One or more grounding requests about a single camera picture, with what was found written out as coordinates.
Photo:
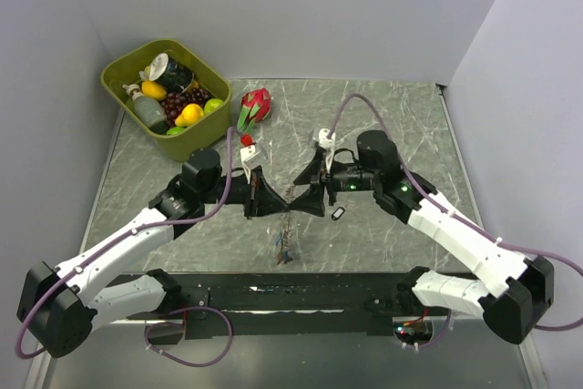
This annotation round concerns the red dragon fruit toy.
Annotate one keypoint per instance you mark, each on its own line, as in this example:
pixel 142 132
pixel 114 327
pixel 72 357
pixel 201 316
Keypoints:
pixel 255 106

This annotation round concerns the yellow lemon toy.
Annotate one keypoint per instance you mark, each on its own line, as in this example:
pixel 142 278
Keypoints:
pixel 154 90

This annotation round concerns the black key tag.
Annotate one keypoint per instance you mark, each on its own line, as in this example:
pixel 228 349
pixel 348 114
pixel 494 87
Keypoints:
pixel 338 213

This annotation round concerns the yellow pear toy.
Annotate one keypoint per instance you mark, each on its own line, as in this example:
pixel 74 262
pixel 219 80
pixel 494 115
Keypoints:
pixel 190 115

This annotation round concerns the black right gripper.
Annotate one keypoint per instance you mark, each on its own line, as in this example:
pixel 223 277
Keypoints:
pixel 311 200

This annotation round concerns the round metal key ring plate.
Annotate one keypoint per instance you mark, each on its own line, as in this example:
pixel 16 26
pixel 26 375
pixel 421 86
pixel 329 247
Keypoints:
pixel 282 240

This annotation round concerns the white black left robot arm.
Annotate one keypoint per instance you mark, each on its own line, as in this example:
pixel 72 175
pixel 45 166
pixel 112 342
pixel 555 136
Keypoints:
pixel 61 306

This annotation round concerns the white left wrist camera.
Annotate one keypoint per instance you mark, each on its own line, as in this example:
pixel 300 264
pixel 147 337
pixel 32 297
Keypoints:
pixel 252 155

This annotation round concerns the olive green plastic bin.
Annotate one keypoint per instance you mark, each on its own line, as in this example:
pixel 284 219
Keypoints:
pixel 211 128

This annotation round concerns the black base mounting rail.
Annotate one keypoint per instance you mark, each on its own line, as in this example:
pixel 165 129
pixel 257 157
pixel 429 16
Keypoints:
pixel 289 303

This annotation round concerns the black cylindrical can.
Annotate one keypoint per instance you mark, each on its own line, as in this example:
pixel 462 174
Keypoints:
pixel 165 70

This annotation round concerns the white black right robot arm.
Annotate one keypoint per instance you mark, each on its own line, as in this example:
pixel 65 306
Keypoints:
pixel 509 291

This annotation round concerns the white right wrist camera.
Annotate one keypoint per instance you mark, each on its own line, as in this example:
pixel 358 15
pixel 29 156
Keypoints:
pixel 324 139

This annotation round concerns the dark purple grape bunch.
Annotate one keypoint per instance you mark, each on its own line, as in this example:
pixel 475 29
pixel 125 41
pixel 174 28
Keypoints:
pixel 175 102

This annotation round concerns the grey pump bottle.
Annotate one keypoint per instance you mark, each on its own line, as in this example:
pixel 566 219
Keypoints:
pixel 147 109

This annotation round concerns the green lime toy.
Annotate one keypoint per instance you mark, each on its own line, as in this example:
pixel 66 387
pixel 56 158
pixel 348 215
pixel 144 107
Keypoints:
pixel 175 131

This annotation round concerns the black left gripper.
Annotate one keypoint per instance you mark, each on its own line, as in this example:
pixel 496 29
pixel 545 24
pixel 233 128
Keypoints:
pixel 260 199

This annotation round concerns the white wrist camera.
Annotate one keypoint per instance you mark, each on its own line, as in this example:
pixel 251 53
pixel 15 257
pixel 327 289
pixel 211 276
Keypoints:
pixel 324 139
pixel 252 155

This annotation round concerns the green apple toy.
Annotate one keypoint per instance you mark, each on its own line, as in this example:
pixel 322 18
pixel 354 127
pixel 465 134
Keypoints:
pixel 212 105

